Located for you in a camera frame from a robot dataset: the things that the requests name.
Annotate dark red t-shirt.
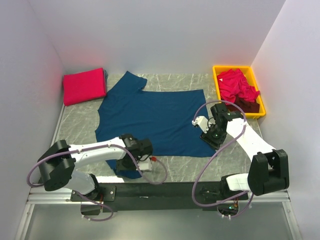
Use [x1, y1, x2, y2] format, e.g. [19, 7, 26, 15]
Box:
[234, 96, 260, 113]

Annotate aluminium rail frame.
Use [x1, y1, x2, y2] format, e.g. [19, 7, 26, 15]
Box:
[14, 181, 301, 240]

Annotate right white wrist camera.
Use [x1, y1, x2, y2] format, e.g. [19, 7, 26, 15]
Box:
[191, 116, 209, 134]

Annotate crumpled pink t-shirt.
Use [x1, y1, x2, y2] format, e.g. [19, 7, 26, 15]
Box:
[217, 68, 260, 103]

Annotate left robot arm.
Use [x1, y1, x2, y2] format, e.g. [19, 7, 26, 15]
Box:
[39, 134, 153, 201]

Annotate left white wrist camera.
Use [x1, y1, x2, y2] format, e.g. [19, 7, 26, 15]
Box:
[138, 156, 157, 172]

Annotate folded grey t-shirt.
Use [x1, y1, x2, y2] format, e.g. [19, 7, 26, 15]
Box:
[103, 69, 109, 87]

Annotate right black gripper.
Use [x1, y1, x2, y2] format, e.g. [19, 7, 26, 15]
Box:
[200, 122, 228, 151]

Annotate folded pink t-shirt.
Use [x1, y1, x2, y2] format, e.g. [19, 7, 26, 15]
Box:
[62, 68, 107, 106]

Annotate yellow plastic bin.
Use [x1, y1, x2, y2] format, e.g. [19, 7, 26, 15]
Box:
[212, 65, 267, 119]

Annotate blue t-shirt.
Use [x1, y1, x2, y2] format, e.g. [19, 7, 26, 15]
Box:
[94, 70, 217, 180]

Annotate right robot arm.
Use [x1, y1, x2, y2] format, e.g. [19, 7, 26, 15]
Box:
[192, 101, 290, 200]

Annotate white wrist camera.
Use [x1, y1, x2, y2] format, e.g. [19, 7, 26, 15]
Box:
[138, 156, 157, 172]
[191, 116, 209, 134]

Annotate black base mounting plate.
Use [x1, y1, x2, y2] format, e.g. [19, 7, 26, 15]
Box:
[69, 181, 250, 213]

